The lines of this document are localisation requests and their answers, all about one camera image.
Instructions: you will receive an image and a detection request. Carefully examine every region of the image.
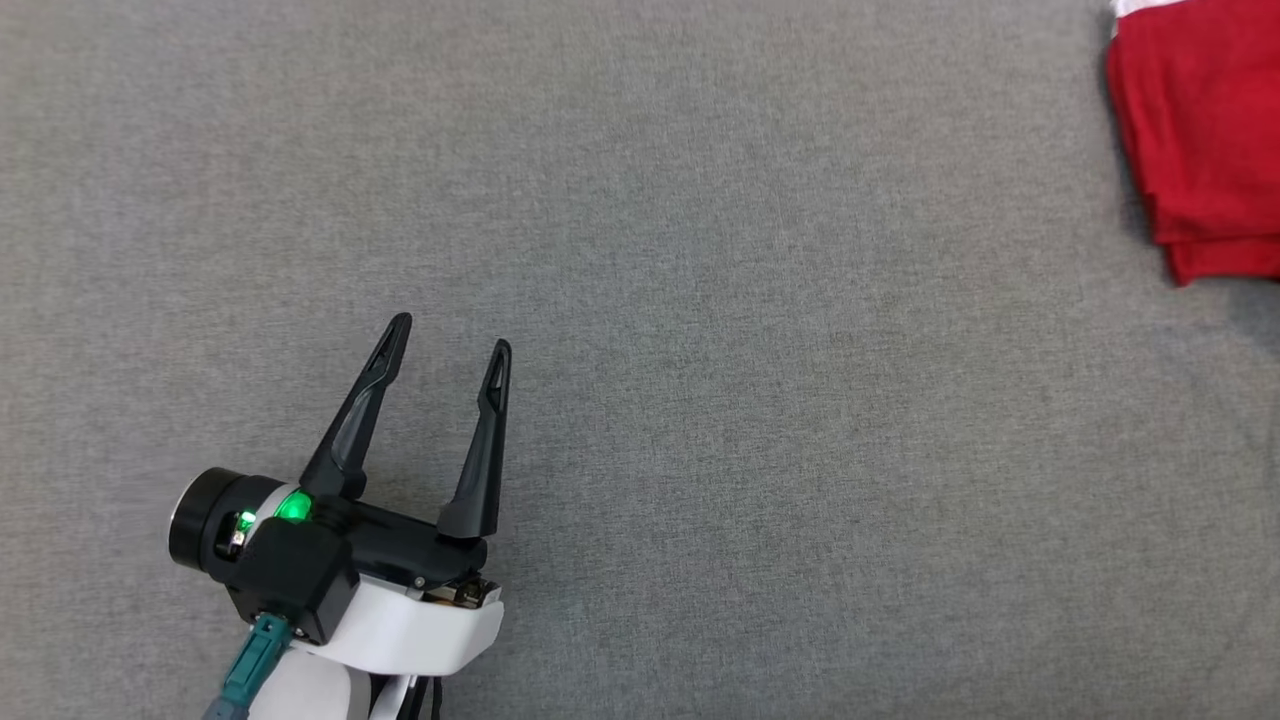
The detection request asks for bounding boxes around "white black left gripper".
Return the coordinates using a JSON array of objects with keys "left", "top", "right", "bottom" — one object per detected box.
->
[{"left": 168, "top": 312, "right": 513, "bottom": 678}]

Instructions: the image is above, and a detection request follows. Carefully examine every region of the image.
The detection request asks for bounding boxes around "red basketball jersey number 23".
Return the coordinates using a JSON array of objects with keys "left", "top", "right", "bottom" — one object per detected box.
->
[{"left": 1105, "top": 0, "right": 1280, "bottom": 288}]

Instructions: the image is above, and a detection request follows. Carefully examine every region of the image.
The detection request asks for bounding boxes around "grey fabric sofa seat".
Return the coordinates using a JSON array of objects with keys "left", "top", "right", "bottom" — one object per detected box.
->
[{"left": 0, "top": 0, "right": 1280, "bottom": 720}]

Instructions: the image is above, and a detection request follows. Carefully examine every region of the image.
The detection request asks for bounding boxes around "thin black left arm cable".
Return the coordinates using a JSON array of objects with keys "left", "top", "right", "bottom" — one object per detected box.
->
[{"left": 398, "top": 676, "right": 443, "bottom": 720}]

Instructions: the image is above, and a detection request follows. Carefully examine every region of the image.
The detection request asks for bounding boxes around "teal left cable plug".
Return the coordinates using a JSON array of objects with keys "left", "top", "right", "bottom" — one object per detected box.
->
[{"left": 200, "top": 612, "right": 293, "bottom": 720}]

